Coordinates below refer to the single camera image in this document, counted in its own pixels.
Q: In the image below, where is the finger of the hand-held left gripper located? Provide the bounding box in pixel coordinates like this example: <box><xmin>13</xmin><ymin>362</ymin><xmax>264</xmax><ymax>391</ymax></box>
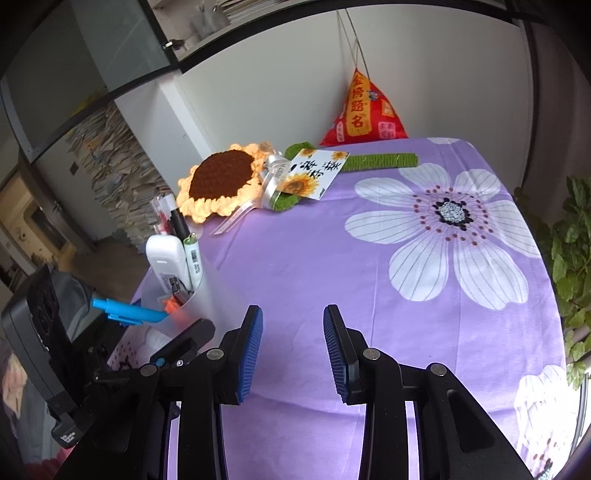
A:
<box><xmin>149</xmin><ymin>318</ymin><xmax>217</xmax><ymax>370</ymax></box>

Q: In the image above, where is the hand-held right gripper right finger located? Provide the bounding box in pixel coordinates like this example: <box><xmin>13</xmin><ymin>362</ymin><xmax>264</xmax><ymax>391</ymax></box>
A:
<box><xmin>322</xmin><ymin>303</ymin><xmax>533</xmax><ymax>480</ymax></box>

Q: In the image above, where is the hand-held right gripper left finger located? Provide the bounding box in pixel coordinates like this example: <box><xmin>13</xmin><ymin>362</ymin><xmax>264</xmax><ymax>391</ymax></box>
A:
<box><xmin>54</xmin><ymin>304</ymin><xmax>265</xmax><ymax>480</ymax></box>

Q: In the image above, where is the translucent white plastic cup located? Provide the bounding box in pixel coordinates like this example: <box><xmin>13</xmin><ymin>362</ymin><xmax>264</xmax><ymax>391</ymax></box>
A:
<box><xmin>139</xmin><ymin>232</ymin><xmax>253</xmax><ymax>357</ymax></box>

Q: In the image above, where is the blue pen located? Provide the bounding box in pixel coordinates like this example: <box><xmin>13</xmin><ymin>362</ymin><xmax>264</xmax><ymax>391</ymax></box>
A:
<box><xmin>90</xmin><ymin>297</ymin><xmax>170</xmax><ymax>326</ymax></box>

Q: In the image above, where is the green highlighter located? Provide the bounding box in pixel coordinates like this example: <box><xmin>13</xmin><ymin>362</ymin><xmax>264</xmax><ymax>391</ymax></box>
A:
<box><xmin>182</xmin><ymin>233</ymin><xmax>205</xmax><ymax>290</ymax></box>

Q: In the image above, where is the black pen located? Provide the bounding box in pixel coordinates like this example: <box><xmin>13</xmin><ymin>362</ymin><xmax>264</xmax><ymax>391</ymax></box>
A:
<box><xmin>168</xmin><ymin>207</ymin><xmax>191</xmax><ymax>239</ymax></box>

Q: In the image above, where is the clear red dotted pen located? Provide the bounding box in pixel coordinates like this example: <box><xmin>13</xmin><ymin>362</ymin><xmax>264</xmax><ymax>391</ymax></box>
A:
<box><xmin>152</xmin><ymin>195</ymin><xmax>177</xmax><ymax>236</ymax></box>

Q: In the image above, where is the person's left hand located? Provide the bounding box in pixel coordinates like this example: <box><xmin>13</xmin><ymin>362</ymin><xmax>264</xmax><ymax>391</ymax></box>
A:
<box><xmin>0</xmin><ymin>355</ymin><xmax>29</xmax><ymax>418</ymax></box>

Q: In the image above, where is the purple floral tablecloth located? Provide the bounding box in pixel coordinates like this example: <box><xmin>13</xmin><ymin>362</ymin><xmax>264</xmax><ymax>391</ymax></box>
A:
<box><xmin>107</xmin><ymin>136</ymin><xmax>583</xmax><ymax>480</ymax></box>

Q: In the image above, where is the crochet sunflower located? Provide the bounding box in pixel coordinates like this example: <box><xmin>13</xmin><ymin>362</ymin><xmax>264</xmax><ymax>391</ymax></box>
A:
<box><xmin>177</xmin><ymin>141</ymin><xmax>279</xmax><ymax>225</ymax></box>

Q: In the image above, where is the white ribbon bow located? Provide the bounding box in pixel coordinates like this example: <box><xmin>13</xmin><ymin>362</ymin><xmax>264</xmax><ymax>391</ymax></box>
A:
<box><xmin>209</xmin><ymin>154</ymin><xmax>290</xmax><ymax>237</ymax></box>

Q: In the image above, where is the tall stack of papers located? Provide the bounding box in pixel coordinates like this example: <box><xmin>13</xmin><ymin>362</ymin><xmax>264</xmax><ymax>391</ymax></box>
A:
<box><xmin>64</xmin><ymin>103</ymin><xmax>172</xmax><ymax>253</ymax></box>

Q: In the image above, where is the sunflower greeting card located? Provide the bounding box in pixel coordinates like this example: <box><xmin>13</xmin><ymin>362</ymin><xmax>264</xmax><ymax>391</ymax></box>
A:
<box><xmin>276</xmin><ymin>147</ymin><xmax>351</xmax><ymax>202</ymax></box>

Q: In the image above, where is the green crochet stem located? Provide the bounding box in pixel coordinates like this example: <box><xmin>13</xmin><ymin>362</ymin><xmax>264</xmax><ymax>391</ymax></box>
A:
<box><xmin>341</xmin><ymin>152</ymin><xmax>419</xmax><ymax>174</ymax></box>

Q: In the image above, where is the red pyramid charm pillow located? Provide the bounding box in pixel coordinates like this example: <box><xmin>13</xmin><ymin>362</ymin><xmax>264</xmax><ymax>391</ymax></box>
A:
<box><xmin>319</xmin><ymin>68</ymin><xmax>410</xmax><ymax>148</ymax></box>

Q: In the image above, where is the green potted plant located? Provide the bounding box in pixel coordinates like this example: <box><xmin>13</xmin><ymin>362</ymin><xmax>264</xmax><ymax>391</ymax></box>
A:
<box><xmin>512</xmin><ymin>174</ymin><xmax>591</xmax><ymax>394</ymax></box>

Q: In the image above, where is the glass cabinet door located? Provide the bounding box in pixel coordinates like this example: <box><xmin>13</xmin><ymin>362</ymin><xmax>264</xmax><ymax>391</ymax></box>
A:
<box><xmin>0</xmin><ymin>0</ymin><xmax>182</xmax><ymax>163</ymax></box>

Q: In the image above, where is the white shelf pen holder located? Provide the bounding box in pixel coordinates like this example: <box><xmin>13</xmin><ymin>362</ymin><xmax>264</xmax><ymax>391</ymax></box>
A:
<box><xmin>188</xmin><ymin>6</ymin><xmax>230</xmax><ymax>36</ymax></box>

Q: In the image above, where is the hanging string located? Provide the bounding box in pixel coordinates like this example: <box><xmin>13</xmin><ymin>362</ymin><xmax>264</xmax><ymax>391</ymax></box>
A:
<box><xmin>336</xmin><ymin>8</ymin><xmax>371</xmax><ymax>75</ymax></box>

